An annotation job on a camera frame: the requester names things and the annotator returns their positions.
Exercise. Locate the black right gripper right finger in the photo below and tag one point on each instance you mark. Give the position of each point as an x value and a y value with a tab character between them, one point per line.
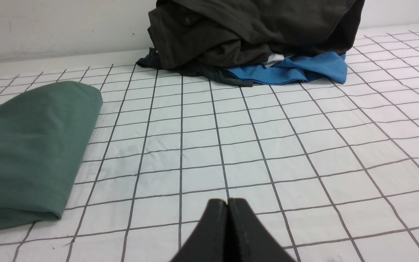
247	239

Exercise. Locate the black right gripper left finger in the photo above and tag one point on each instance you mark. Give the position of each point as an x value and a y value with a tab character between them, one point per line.
206	242

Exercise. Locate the green long-sleeve shirt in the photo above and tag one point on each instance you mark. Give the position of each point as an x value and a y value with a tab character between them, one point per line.
44	134

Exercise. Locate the white grid-pattern tablecloth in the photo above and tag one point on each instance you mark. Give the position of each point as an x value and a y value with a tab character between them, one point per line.
331	170

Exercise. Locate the blue garment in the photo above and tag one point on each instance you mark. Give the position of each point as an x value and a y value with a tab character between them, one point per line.
300	69

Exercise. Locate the white garment under pile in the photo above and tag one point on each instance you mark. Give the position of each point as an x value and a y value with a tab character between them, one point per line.
276	58

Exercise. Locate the dark grey crumpled garment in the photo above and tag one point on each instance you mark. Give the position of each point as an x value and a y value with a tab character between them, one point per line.
201	37

